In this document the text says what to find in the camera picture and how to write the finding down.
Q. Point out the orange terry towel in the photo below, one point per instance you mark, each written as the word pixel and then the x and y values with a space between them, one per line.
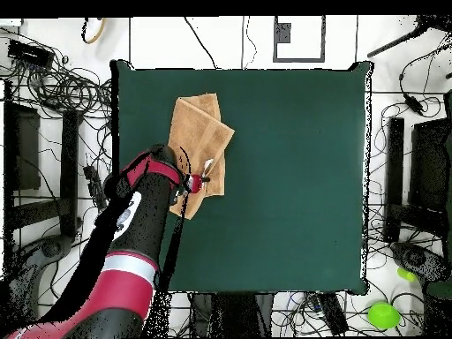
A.
pixel 197 130

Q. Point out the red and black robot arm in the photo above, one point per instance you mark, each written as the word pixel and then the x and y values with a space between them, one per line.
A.
pixel 141 226

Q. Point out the dark green table cloth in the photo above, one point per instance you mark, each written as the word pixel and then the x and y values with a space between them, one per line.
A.
pixel 300 176

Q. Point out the long black power strip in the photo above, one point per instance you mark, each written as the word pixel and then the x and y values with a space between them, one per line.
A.
pixel 92 180

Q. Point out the grey wheeled stand base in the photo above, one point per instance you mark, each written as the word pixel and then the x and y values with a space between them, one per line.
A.
pixel 46 247

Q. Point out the dark grey floor plate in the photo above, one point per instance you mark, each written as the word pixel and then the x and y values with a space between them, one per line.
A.
pixel 283 32

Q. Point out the wide black power strip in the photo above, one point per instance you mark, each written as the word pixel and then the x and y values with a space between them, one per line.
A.
pixel 332 314

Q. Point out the black hub box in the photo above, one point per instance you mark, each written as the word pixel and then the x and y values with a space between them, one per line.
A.
pixel 30 53

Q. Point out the dark grey stand base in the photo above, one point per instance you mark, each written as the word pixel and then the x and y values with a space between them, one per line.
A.
pixel 413 257

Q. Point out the small green object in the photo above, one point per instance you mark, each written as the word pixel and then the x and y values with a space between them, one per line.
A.
pixel 406 274

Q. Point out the bright green ball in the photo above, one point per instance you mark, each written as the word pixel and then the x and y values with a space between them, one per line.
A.
pixel 384 315

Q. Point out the black tripod leg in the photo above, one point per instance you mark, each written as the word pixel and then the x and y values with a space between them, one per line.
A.
pixel 395 42

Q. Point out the black metal stand frame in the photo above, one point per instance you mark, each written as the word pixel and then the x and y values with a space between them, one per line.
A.
pixel 69 159
pixel 395 159

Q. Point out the black robot pedestal frame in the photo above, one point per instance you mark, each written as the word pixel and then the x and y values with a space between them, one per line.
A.
pixel 233 314

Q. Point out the grey square floor frame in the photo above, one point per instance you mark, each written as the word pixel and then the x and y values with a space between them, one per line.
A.
pixel 323 39

